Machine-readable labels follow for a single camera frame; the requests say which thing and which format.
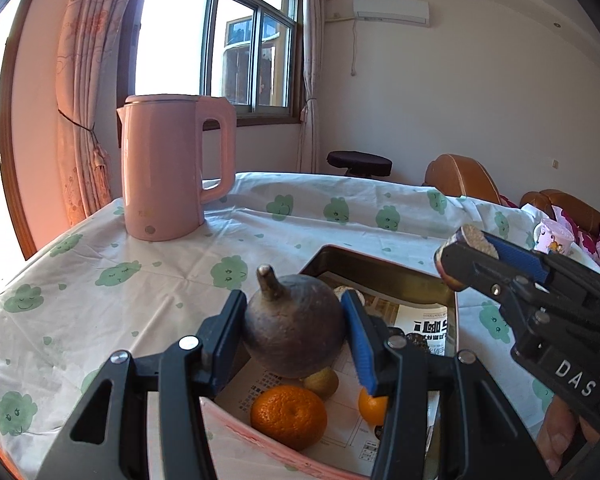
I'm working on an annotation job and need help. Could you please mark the chocolate layered snack cake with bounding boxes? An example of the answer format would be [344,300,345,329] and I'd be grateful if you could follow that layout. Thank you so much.
[434,224,500,292]

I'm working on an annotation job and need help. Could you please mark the brown leather chair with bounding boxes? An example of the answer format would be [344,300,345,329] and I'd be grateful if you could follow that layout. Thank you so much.
[424,154,501,205]

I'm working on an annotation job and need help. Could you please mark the pink right curtain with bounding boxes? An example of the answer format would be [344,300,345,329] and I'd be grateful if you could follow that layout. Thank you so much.
[298,0,325,174]

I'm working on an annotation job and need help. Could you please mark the pink tin box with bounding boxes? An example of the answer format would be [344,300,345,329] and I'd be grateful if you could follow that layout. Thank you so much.
[201,245,457,479]

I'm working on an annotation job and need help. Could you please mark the pink curtain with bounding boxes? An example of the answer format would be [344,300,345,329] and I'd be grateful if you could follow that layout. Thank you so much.
[55,0,130,226]
[298,0,325,174]

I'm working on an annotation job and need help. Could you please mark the white cloud-print tablecloth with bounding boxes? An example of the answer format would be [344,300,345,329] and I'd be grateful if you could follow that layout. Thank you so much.
[0,171,600,480]

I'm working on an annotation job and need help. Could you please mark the person's right hand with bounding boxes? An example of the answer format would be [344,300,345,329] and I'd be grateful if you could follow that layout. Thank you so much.
[536,396,600,476]

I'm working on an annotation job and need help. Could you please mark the brown leather sofa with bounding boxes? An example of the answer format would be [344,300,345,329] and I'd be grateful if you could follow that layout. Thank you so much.
[519,188,600,235]

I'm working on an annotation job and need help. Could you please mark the white air conditioner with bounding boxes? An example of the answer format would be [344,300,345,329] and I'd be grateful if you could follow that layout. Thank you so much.
[352,0,430,26]

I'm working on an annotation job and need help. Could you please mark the pink electric kettle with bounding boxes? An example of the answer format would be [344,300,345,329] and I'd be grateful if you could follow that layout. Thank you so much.
[118,93,237,242]

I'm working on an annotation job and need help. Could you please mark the pink cartoon cup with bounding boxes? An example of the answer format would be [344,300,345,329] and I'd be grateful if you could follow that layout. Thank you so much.
[533,219,574,255]

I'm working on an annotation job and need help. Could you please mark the dark dried round fruit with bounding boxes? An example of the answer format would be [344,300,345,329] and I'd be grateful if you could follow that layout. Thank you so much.
[405,333,430,353]

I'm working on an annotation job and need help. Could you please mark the brown stemmed round fruit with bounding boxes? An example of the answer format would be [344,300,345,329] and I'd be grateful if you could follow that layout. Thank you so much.
[242,264,346,379]

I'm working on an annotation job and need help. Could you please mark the pink floral cushion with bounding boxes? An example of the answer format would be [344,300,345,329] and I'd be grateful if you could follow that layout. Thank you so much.
[553,206,600,266]

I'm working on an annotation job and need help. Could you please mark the window with frame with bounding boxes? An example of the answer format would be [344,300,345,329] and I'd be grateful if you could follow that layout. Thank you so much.
[117,0,303,126]

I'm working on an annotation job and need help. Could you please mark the pink left curtain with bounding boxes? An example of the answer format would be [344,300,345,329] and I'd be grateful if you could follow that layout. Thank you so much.
[55,0,130,226]

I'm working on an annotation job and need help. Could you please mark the large textured orange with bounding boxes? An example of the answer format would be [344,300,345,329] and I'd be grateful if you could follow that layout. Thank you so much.
[250,385,328,452]

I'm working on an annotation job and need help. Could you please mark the black round stool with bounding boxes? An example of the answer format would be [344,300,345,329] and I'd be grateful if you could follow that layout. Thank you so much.
[326,151,392,178]

